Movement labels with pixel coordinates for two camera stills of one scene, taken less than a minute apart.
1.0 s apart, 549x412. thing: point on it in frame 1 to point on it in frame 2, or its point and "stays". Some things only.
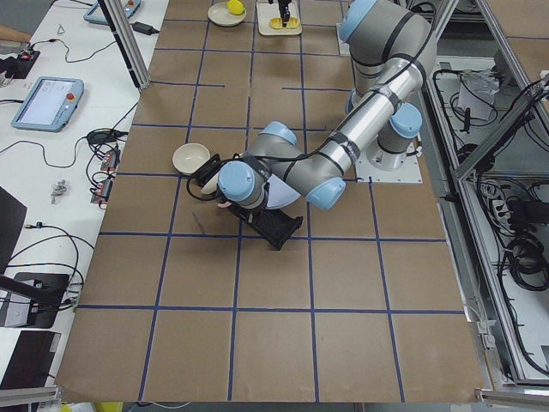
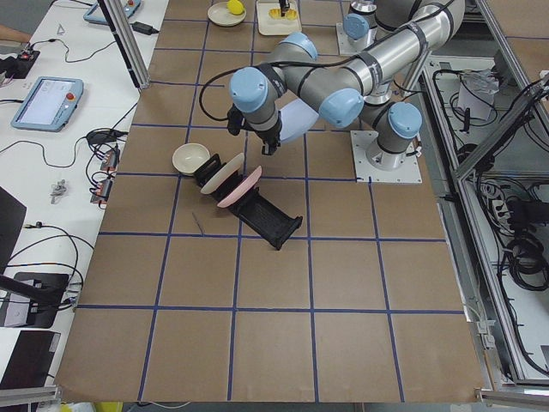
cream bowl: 190,156 stays
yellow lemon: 235,7 stays
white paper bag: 476,92 stays
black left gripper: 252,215 to 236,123
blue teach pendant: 50,104 stays
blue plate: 280,193 to 297,118
